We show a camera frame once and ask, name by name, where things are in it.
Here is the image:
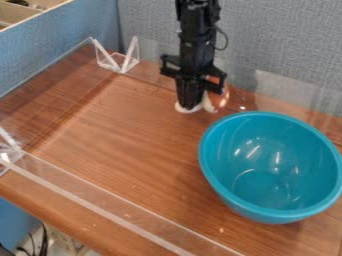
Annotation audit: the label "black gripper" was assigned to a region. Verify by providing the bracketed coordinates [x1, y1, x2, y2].
[161, 54, 228, 110]

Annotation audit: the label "white and brown mushroom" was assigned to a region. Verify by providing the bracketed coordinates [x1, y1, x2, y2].
[176, 86, 230, 114]

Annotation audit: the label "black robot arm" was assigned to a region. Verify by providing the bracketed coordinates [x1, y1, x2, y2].
[161, 0, 228, 113]

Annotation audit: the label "blue plastic bowl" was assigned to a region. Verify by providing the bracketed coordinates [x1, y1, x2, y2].
[198, 112, 342, 224]

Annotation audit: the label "clear acrylic back barrier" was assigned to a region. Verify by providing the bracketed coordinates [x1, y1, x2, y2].
[128, 36, 342, 117]

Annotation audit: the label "clear acrylic barrier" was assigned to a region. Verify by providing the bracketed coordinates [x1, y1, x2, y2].
[0, 126, 244, 256]
[128, 36, 342, 117]

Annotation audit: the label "clear acrylic front barrier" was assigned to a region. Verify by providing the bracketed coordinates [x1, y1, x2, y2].
[0, 126, 244, 256]

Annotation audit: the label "wooden shelf box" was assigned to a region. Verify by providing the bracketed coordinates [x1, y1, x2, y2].
[0, 0, 74, 33]

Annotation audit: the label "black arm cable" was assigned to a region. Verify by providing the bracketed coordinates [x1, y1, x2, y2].
[213, 24, 230, 52]

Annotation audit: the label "clear acrylic corner bracket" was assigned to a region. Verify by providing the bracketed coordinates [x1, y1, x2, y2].
[91, 36, 141, 74]

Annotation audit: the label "black cables on floor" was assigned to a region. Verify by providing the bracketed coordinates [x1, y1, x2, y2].
[0, 223, 51, 256]

